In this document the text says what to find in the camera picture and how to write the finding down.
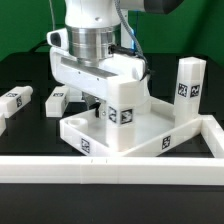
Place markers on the white obstacle rail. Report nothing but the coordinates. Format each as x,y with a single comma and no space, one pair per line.
101,170
213,135

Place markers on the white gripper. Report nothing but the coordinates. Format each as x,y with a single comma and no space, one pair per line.
93,80

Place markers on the white desk top tray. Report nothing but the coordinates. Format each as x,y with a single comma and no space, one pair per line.
150,135

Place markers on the white right obstacle rail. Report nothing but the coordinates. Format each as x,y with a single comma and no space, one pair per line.
213,135

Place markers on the white front obstacle rail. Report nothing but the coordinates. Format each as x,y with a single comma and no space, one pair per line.
101,170

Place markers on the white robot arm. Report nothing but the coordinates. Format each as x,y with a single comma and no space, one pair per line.
97,43

